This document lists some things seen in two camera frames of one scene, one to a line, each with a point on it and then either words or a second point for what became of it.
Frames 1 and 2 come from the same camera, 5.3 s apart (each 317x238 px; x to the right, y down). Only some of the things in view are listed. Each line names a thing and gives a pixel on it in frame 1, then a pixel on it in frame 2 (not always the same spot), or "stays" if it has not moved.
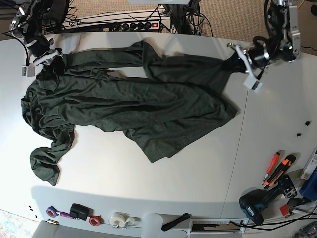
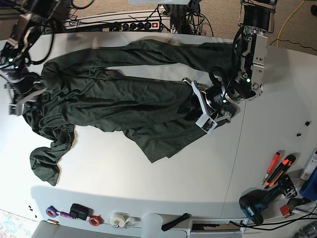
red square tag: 284,209 stays
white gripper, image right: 252,83 → 207,122
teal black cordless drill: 252,202 stays
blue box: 309,188 stays
